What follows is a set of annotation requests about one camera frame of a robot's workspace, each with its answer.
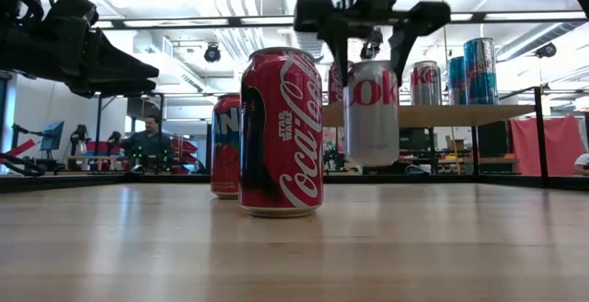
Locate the black dome ceiling camera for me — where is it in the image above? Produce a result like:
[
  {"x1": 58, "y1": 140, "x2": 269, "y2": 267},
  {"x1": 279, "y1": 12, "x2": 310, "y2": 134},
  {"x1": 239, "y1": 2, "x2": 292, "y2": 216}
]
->
[
  {"x1": 536, "y1": 42, "x2": 558, "y2": 60},
  {"x1": 203, "y1": 42, "x2": 222, "y2": 64}
]

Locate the wooden shelf black metal frame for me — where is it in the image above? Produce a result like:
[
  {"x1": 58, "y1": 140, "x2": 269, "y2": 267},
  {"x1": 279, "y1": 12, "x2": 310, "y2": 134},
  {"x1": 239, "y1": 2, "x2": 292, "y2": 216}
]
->
[{"x1": 321, "y1": 85, "x2": 552, "y2": 192}]

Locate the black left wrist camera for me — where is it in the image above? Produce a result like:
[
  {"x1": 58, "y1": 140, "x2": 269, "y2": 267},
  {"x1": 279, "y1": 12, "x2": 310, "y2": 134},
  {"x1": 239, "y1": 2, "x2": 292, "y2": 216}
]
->
[{"x1": 45, "y1": 0, "x2": 100, "y2": 30}]

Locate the person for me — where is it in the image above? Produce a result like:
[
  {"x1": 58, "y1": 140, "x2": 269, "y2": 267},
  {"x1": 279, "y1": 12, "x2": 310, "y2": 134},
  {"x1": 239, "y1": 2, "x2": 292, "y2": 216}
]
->
[
  {"x1": 120, "y1": 115, "x2": 175, "y2": 172},
  {"x1": 574, "y1": 153, "x2": 589, "y2": 177}
]

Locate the black hanging ceiling device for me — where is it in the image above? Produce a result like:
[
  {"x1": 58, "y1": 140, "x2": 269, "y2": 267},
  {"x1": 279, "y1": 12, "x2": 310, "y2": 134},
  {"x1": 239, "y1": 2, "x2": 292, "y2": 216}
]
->
[{"x1": 361, "y1": 28, "x2": 384, "y2": 62}]

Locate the black background rack frame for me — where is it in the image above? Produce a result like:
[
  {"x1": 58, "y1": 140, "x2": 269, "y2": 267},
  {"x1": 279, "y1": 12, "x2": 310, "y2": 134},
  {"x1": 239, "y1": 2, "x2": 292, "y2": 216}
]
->
[{"x1": 93, "y1": 90, "x2": 215, "y2": 177}]

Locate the silver Diet Coke can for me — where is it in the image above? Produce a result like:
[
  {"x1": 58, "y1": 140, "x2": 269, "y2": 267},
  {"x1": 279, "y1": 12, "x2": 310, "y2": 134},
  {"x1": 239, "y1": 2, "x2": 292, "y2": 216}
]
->
[
  {"x1": 343, "y1": 60, "x2": 400, "y2": 168},
  {"x1": 409, "y1": 61, "x2": 443, "y2": 107}
]

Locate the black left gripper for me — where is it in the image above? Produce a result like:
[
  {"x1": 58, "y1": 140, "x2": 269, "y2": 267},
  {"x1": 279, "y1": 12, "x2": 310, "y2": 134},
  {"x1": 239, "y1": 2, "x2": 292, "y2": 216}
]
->
[{"x1": 0, "y1": 16, "x2": 160, "y2": 99}]

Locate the black overhead frame bar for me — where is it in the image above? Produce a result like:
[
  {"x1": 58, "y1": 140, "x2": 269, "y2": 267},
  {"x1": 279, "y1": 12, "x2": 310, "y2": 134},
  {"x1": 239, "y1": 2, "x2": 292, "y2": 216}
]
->
[{"x1": 94, "y1": 11, "x2": 588, "y2": 30}]

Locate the orange-red hanging cloth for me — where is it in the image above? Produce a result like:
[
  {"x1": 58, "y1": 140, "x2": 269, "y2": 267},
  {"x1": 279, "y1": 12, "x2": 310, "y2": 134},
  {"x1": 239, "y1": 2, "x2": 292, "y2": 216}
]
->
[{"x1": 510, "y1": 116, "x2": 585, "y2": 178}]

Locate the red Fanta strawberry soda can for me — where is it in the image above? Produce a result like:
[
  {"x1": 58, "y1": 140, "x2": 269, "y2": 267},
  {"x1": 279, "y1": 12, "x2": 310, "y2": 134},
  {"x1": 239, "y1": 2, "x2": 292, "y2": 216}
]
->
[{"x1": 210, "y1": 93, "x2": 242, "y2": 201}]

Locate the blue-lit monitor on arm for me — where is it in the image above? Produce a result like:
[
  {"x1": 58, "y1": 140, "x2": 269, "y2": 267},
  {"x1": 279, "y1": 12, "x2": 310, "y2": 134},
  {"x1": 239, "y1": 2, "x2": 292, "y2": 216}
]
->
[{"x1": 39, "y1": 121, "x2": 65, "y2": 152}]

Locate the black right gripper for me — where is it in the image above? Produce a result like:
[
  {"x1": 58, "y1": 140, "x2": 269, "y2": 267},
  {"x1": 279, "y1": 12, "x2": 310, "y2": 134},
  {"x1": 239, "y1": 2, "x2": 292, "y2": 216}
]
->
[{"x1": 294, "y1": 0, "x2": 452, "y2": 87}]

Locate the black computer monitor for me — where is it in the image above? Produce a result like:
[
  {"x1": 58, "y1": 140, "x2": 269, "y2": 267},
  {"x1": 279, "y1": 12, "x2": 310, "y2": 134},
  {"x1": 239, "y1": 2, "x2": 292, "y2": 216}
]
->
[
  {"x1": 398, "y1": 127, "x2": 432, "y2": 151},
  {"x1": 478, "y1": 120, "x2": 510, "y2": 158}
]

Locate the floral art poster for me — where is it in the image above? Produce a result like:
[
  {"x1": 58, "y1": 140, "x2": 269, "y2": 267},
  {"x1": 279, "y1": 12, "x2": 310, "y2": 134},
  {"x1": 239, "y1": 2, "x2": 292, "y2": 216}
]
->
[{"x1": 323, "y1": 126, "x2": 346, "y2": 156}]

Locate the black aluminium rig frame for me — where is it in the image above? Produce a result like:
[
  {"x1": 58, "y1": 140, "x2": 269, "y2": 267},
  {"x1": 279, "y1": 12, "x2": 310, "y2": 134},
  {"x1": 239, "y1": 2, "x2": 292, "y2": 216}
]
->
[{"x1": 0, "y1": 172, "x2": 589, "y2": 193}]

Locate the black looped cable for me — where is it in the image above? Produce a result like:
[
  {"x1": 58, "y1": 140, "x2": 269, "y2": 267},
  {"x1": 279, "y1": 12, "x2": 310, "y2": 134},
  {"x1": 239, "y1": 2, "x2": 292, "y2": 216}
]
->
[{"x1": 0, "y1": 152, "x2": 47, "y2": 178}]

